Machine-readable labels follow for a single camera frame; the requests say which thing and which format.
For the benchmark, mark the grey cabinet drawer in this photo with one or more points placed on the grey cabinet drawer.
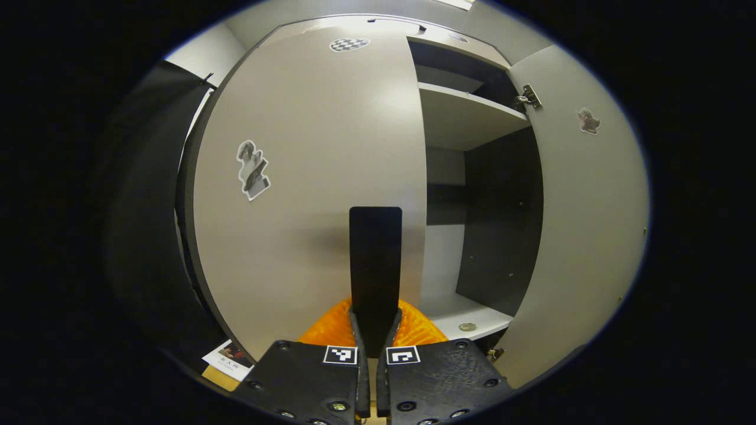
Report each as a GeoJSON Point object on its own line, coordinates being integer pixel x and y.
{"type": "Point", "coordinates": [460, 44]}

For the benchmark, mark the white photo card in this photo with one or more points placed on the white photo card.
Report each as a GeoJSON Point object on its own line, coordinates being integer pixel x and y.
{"type": "Point", "coordinates": [230, 359]}

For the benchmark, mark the metal door hinge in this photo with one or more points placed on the metal door hinge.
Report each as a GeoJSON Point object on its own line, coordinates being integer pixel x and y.
{"type": "Point", "coordinates": [495, 354]}
{"type": "Point", "coordinates": [530, 96]}

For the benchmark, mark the white cabinet shelf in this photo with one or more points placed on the white cabinet shelf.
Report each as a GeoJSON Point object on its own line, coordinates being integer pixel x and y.
{"type": "Point", "coordinates": [460, 118]}
{"type": "Point", "coordinates": [455, 313]}

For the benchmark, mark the grey double-door shoe cabinet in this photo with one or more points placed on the grey double-door shoe cabinet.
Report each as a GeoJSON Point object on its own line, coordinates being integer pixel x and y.
{"type": "Point", "coordinates": [502, 224]}

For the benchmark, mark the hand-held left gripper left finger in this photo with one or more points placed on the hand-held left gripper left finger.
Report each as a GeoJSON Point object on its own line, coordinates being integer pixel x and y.
{"type": "Point", "coordinates": [362, 383]}

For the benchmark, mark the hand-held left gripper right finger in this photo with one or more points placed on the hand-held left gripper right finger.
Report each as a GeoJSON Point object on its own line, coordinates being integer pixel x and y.
{"type": "Point", "coordinates": [384, 383]}

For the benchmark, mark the large ceiling light panel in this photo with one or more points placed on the large ceiling light panel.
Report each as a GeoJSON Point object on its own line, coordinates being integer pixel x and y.
{"type": "Point", "coordinates": [455, 3]}

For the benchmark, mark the black backdrop cloth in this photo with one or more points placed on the black backdrop cloth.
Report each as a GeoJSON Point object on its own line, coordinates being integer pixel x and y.
{"type": "Point", "coordinates": [142, 206]}

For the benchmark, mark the grey shoe cabinet door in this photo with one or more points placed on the grey shoe cabinet door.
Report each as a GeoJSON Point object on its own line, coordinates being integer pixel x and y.
{"type": "Point", "coordinates": [319, 147]}
{"type": "Point", "coordinates": [590, 236]}

